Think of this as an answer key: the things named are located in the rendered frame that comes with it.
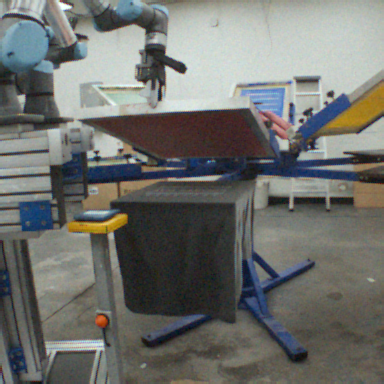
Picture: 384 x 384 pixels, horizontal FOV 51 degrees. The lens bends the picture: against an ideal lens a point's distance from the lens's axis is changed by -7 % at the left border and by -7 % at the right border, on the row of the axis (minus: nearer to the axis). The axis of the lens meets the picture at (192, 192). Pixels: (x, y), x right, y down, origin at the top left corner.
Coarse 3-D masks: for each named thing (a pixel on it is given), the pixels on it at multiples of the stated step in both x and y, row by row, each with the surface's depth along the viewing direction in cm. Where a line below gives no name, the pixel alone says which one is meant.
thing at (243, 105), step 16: (80, 112) 138; (96, 112) 136; (112, 112) 134; (128, 112) 133; (144, 112) 131; (160, 112) 130; (176, 112) 129; (192, 112) 128; (208, 112) 128; (224, 112) 126; (240, 112) 126; (256, 112) 134; (96, 128) 151; (256, 128) 145; (128, 144) 178
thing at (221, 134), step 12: (168, 120) 138; (180, 120) 138; (192, 120) 137; (204, 120) 137; (216, 120) 137; (228, 120) 136; (240, 120) 135; (192, 132) 154; (204, 132) 154; (216, 132) 153; (228, 132) 152; (240, 132) 152; (252, 132) 151; (204, 144) 175; (216, 144) 174; (228, 144) 173; (240, 144) 172; (252, 144) 171; (216, 156) 200; (228, 156) 199
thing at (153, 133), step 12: (108, 120) 139; (120, 120) 139; (132, 120) 139; (144, 120) 139; (156, 120) 139; (120, 132) 157; (132, 132) 156; (144, 132) 156; (156, 132) 156; (168, 132) 155; (180, 132) 155; (144, 144) 178; (156, 144) 177; (168, 144) 177; (180, 144) 176; (192, 144) 175; (168, 156) 205; (180, 156) 204; (192, 156) 203
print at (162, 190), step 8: (152, 192) 162; (160, 192) 161; (168, 192) 160; (176, 192) 159; (184, 192) 158; (192, 192) 157; (200, 192) 157; (208, 192) 156; (216, 192) 155; (224, 192) 154
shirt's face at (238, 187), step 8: (152, 184) 183; (160, 184) 182; (168, 184) 181; (176, 184) 179; (184, 184) 178; (192, 184) 177; (200, 184) 176; (208, 184) 175; (216, 184) 174; (224, 184) 173; (232, 184) 172; (240, 184) 171; (248, 184) 170; (136, 192) 164; (144, 192) 163; (232, 192) 153; (240, 192) 152; (112, 200) 149; (120, 200) 148; (128, 200) 148; (136, 200) 147; (144, 200) 146; (152, 200) 145; (160, 200) 145; (168, 200) 144; (176, 200) 143; (184, 200) 142; (192, 200) 142; (200, 200) 141; (208, 200) 140; (216, 200) 140; (224, 200) 139; (232, 200) 138
